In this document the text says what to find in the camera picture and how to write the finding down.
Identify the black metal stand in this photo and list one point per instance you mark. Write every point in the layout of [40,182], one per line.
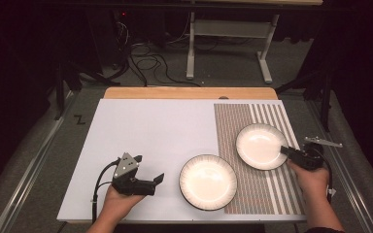
[323,93]
[74,77]

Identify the person's right hand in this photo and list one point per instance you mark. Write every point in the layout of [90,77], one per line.
[311,183]

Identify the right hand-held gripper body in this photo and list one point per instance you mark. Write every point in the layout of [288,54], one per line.
[309,158]

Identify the white plate with dark rim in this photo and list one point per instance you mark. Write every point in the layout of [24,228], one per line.
[259,146]
[208,182]

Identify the metal floor rail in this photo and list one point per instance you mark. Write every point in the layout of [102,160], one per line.
[353,194]
[35,161]

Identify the dark round table grommet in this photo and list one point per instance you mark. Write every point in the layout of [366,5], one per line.
[223,97]

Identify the white board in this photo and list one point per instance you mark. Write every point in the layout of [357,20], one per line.
[155,139]

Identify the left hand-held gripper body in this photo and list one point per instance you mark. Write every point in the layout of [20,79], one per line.
[128,181]

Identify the wooden table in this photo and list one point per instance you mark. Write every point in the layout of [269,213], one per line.
[187,93]

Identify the person's left hand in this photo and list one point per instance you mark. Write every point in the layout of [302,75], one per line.
[119,204]

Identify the striped patterned mat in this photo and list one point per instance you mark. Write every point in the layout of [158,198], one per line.
[236,129]

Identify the white metal table frame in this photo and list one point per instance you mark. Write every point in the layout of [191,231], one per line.
[230,28]

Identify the black equipment box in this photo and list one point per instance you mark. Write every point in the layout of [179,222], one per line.
[108,35]

